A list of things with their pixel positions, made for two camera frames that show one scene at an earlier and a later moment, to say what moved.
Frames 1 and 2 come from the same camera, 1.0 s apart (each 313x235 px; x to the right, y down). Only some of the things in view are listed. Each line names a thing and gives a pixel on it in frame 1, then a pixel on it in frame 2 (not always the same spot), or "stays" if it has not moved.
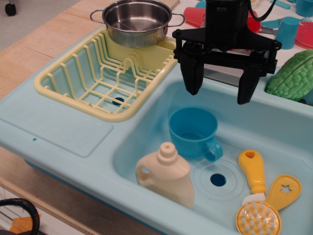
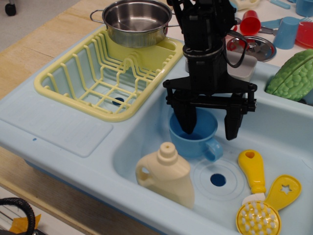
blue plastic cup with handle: x=192 y=130 stays
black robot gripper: x=226 y=39 -> x=209 y=84
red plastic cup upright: x=254 y=25 stays
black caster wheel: x=10 y=9 stays
